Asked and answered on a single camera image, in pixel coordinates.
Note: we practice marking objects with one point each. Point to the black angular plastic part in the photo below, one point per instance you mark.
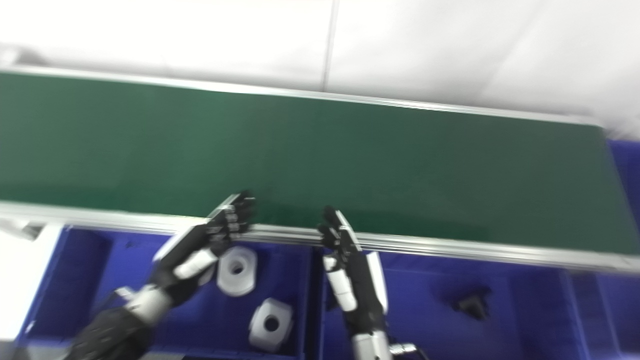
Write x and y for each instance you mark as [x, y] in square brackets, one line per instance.
[472, 304]

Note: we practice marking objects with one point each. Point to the blue plastic bin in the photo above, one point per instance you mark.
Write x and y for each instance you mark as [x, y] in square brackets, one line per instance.
[430, 320]
[115, 260]
[615, 310]

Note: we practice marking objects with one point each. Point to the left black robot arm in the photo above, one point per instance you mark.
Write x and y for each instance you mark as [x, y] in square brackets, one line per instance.
[115, 330]

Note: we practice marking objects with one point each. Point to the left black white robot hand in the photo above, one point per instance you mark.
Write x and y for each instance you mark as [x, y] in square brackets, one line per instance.
[195, 250]

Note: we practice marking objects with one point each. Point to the green conveyor belt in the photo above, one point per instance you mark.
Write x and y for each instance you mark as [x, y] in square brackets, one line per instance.
[320, 165]

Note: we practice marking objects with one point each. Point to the white plastic part with hole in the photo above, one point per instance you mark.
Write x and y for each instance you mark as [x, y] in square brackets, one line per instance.
[236, 272]
[270, 325]

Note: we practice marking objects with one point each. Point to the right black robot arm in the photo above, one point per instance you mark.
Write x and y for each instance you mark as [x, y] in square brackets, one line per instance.
[371, 347]

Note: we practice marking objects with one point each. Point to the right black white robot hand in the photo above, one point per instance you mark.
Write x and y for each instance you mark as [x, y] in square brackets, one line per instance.
[362, 285]

